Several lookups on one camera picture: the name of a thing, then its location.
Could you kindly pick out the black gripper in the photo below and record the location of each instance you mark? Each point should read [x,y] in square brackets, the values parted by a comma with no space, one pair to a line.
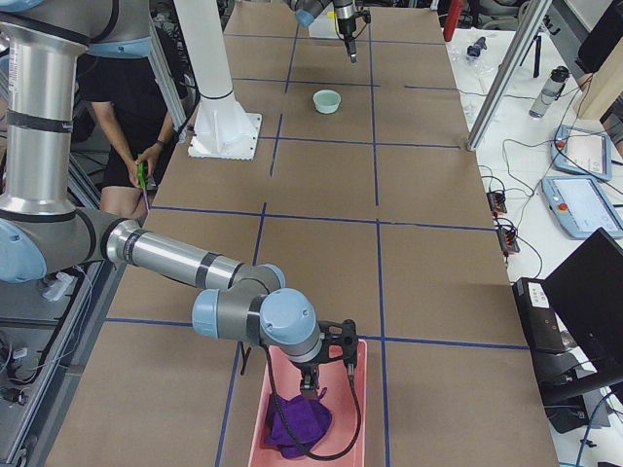
[345,22]
[306,367]

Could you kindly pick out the purple cloth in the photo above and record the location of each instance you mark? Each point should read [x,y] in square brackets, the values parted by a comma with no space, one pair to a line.
[308,419]

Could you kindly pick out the mint green bowl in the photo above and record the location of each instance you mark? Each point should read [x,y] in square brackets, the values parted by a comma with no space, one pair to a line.
[326,102]

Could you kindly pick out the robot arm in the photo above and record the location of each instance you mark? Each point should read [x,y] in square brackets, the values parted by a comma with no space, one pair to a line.
[102,48]

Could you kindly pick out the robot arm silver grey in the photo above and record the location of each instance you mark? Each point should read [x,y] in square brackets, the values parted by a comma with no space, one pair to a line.
[306,12]

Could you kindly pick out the black power box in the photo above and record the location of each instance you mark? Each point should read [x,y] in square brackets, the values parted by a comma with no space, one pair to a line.
[539,321]

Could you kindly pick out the coral pink bin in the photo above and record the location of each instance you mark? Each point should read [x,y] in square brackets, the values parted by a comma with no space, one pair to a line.
[337,400]

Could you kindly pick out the red cylinder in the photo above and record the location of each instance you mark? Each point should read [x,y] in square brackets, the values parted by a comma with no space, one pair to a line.
[452,17]

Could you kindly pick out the folded dark blue umbrella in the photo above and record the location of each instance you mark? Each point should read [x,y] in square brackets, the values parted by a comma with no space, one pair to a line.
[474,51]

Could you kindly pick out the clear water bottle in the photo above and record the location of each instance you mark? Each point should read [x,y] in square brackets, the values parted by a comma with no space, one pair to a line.
[550,92]

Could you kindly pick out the seated person in black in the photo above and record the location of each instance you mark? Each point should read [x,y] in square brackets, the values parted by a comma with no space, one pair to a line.
[131,111]

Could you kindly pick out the green handheld object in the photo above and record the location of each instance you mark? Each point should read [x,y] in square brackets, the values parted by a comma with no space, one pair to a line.
[142,173]

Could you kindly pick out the far teach pendant tablet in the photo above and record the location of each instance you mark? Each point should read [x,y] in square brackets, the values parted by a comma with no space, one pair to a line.
[577,150]

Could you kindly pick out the teach pendant tablet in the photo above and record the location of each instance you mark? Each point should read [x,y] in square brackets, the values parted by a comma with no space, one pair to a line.
[577,150]
[580,206]

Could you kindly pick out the near teach pendant tablet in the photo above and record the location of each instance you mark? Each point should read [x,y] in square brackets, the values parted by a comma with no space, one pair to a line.
[580,206]

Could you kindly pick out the black computer monitor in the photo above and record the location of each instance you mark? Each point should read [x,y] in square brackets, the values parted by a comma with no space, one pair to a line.
[585,291]

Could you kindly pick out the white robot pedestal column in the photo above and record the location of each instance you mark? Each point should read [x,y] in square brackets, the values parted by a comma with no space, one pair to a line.
[222,128]

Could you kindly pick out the aluminium frame post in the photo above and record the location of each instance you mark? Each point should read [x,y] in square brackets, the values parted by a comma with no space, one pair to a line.
[519,45]

